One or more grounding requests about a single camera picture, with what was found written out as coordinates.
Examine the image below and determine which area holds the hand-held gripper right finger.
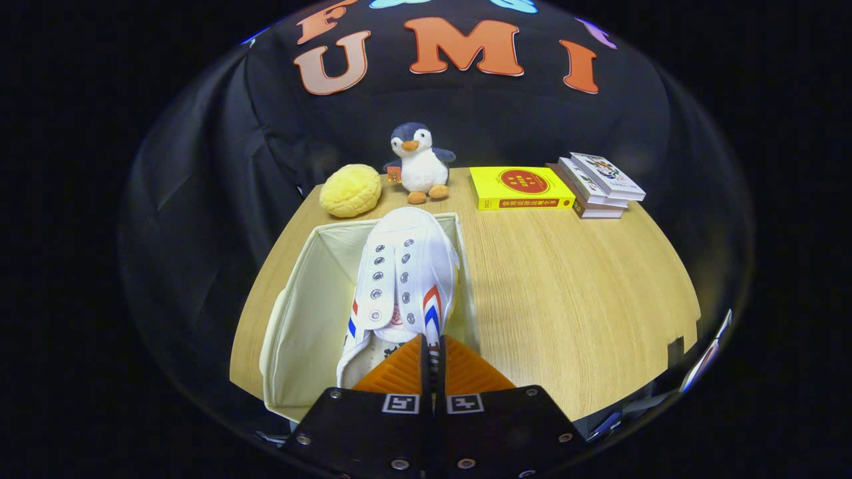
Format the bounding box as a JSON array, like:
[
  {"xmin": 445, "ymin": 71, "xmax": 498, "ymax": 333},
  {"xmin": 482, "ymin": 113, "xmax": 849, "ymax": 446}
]
[{"xmin": 437, "ymin": 336, "xmax": 590, "ymax": 479}]

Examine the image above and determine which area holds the yellow round plush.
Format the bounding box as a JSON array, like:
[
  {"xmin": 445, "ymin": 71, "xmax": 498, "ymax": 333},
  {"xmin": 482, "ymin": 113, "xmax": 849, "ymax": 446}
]
[{"xmin": 319, "ymin": 164, "xmax": 383, "ymax": 218}]

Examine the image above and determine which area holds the white illustrated cover book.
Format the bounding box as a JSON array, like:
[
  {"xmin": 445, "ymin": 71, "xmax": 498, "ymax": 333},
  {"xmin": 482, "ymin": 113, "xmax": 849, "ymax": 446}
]
[{"xmin": 570, "ymin": 152, "xmax": 646, "ymax": 202}]

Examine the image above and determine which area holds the white canvas shoe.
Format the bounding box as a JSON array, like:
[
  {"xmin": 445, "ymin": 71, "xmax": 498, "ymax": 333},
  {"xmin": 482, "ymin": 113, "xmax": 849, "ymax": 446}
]
[{"xmin": 336, "ymin": 206, "xmax": 461, "ymax": 390}]

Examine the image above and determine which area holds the penguin plush toy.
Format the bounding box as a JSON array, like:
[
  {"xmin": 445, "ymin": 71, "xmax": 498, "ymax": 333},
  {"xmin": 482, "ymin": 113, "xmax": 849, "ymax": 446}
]
[{"xmin": 383, "ymin": 122, "xmax": 457, "ymax": 205}]

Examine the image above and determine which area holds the yellow book red circle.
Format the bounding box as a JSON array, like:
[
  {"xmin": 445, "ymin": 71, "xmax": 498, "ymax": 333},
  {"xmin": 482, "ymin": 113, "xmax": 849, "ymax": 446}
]
[{"xmin": 469, "ymin": 166, "xmax": 576, "ymax": 212}]

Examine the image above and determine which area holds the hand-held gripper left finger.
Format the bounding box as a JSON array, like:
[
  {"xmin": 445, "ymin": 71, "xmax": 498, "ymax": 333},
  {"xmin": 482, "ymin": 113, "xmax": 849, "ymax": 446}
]
[{"xmin": 282, "ymin": 335, "xmax": 437, "ymax": 479}]

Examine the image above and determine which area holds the black backdrop cloth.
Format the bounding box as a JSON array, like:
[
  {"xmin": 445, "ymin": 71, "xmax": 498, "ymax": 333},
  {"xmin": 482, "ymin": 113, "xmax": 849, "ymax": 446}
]
[{"xmin": 118, "ymin": 0, "xmax": 756, "ymax": 433}]

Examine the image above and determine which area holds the brown cover book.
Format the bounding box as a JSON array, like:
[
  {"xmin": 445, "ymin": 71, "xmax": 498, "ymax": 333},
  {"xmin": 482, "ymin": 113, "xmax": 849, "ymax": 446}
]
[{"xmin": 546, "ymin": 163, "xmax": 624, "ymax": 219}]

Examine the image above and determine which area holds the beige fabric storage box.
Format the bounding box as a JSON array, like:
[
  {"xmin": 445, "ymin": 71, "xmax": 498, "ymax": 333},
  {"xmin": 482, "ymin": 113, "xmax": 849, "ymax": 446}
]
[{"xmin": 258, "ymin": 212, "xmax": 481, "ymax": 423}]

